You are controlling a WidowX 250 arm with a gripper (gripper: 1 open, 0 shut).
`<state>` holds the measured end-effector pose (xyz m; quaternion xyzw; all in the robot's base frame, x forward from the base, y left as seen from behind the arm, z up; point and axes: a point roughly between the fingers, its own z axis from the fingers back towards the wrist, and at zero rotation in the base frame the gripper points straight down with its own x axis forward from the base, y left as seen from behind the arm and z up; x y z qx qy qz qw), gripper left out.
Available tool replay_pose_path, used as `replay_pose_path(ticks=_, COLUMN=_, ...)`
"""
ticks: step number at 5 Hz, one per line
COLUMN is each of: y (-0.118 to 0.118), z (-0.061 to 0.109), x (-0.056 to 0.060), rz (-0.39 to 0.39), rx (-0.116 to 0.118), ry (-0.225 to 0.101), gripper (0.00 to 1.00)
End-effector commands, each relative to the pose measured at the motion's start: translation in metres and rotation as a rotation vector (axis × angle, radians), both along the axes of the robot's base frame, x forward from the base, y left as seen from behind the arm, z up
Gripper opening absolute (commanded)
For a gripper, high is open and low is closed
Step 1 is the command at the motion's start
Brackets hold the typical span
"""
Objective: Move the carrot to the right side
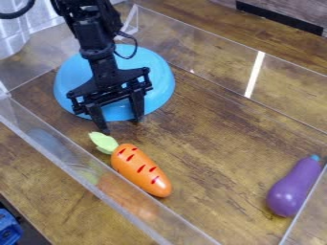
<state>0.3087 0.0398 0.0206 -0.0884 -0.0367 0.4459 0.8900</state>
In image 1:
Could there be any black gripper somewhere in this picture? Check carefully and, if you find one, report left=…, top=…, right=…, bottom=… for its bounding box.
left=66, top=49, right=152, bottom=134

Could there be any orange toy carrot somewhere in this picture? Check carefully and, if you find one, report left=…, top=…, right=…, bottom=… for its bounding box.
left=88, top=132, right=172, bottom=197

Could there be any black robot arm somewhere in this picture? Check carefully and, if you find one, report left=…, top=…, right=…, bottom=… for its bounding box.
left=49, top=0, right=152, bottom=134

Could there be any blue upturned bowl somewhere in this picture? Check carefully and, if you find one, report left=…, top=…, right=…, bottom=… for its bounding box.
left=53, top=47, right=174, bottom=122

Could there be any clear acrylic tray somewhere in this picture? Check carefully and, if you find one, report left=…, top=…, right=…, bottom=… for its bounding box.
left=0, top=0, right=327, bottom=245

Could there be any blue object at corner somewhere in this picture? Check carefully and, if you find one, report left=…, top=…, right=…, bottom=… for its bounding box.
left=0, top=209, right=22, bottom=245

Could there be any purple toy eggplant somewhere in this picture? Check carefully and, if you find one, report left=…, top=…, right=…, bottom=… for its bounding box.
left=265, top=155, right=321, bottom=217

